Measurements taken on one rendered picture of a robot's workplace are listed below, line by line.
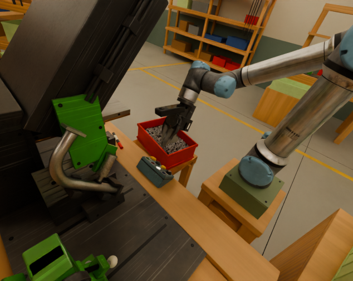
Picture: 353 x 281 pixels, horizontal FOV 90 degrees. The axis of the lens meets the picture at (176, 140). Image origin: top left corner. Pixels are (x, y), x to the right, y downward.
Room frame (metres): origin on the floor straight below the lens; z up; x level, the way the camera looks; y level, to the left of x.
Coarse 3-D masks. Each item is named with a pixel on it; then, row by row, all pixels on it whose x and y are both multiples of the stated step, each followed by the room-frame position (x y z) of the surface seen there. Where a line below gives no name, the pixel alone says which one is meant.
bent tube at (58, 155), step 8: (72, 128) 0.34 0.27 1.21; (64, 136) 0.33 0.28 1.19; (72, 136) 0.34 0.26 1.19; (64, 144) 0.32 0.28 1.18; (56, 152) 0.30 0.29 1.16; (64, 152) 0.31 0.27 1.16; (56, 160) 0.29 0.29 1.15; (56, 168) 0.28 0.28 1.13; (56, 176) 0.27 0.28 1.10; (64, 176) 0.28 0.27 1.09; (64, 184) 0.27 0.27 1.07; (72, 184) 0.29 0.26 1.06; (80, 184) 0.30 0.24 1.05; (88, 184) 0.32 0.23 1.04; (96, 184) 0.33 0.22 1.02; (104, 184) 0.35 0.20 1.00; (112, 192) 0.36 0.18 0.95
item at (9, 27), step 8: (0, 0) 2.28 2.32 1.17; (8, 0) 2.29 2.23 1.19; (16, 0) 2.38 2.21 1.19; (24, 0) 2.40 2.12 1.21; (32, 0) 2.32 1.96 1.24; (8, 8) 2.25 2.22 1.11; (16, 8) 2.26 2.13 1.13; (24, 8) 2.27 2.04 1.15; (0, 24) 2.47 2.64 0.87; (8, 24) 2.30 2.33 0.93; (16, 24) 2.53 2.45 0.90; (0, 32) 2.43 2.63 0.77; (8, 32) 2.29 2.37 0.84; (0, 40) 2.27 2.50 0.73; (8, 40) 2.29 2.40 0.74; (0, 48) 2.21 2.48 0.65; (0, 56) 2.64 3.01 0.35
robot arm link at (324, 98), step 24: (336, 48) 0.49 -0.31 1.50; (336, 72) 0.45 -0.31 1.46; (312, 96) 0.47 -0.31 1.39; (336, 96) 0.44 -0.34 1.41; (288, 120) 0.48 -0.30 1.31; (312, 120) 0.45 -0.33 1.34; (264, 144) 0.50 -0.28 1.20; (288, 144) 0.45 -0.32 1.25; (240, 168) 0.48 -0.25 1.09; (264, 168) 0.44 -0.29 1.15
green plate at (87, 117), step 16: (80, 96) 0.42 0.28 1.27; (64, 112) 0.37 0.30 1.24; (80, 112) 0.40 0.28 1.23; (96, 112) 0.43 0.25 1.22; (64, 128) 0.36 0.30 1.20; (80, 128) 0.38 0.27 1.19; (96, 128) 0.42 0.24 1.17; (80, 144) 0.37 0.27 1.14; (96, 144) 0.40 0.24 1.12; (80, 160) 0.35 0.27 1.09; (96, 160) 0.38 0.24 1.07
